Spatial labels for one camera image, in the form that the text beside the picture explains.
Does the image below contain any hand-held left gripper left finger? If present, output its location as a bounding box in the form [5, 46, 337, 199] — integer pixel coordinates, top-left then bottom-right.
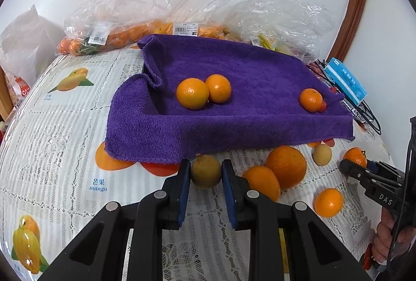
[37, 159, 192, 281]

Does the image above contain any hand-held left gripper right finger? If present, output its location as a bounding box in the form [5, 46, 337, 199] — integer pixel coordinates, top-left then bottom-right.
[221, 159, 373, 281]

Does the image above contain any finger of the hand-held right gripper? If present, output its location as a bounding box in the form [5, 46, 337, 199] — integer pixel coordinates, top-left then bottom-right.
[367, 161, 405, 184]
[340, 159, 374, 191]

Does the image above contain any orange mandarin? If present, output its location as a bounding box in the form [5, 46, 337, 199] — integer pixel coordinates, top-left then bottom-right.
[314, 188, 344, 218]
[176, 78, 210, 110]
[343, 147, 368, 169]
[242, 166, 281, 203]
[265, 145, 308, 190]
[205, 74, 232, 104]
[299, 88, 323, 112]

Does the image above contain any small tan round fruit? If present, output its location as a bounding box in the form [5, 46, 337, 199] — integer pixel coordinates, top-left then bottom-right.
[190, 154, 222, 189]
[313, 144, 332, 166]

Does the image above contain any purple towel covered tray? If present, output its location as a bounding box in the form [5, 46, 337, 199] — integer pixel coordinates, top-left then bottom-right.
[105, 34, 355, 165]

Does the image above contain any person's right hand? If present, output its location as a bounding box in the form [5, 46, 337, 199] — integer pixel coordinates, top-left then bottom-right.
[373, 208, 416, 265]

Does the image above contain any blue tissue box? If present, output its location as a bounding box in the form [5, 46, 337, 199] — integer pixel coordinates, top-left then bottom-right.
[323, 58, 368, 106]

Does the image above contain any clear bag of cherry tomatoes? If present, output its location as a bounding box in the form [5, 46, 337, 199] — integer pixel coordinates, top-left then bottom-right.
[305, 60, 335, 80]

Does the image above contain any clear bag of yellow fruit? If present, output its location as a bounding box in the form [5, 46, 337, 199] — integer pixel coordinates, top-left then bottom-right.
[227, 0, 335, 61]

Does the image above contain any clear bag of leafy tangerines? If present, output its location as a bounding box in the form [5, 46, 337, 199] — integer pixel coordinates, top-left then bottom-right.
[58, 0, 163, 56]

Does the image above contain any red and white packet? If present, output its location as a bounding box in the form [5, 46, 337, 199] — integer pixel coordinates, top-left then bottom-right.
[15, 75, 33, 98]

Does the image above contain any patterned paper gift bag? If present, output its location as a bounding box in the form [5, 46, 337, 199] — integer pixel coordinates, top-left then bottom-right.
[6, 73, 21, 106]

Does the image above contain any wooden chair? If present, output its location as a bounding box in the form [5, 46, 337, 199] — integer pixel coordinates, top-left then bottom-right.
[0, 67, 15, 121]

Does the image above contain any white plastic bag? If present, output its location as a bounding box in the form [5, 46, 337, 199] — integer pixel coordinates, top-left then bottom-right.
[0, 4, 66, 87]

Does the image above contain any black wire rack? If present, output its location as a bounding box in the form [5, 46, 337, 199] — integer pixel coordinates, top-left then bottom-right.
[315, 58, 382, 134]

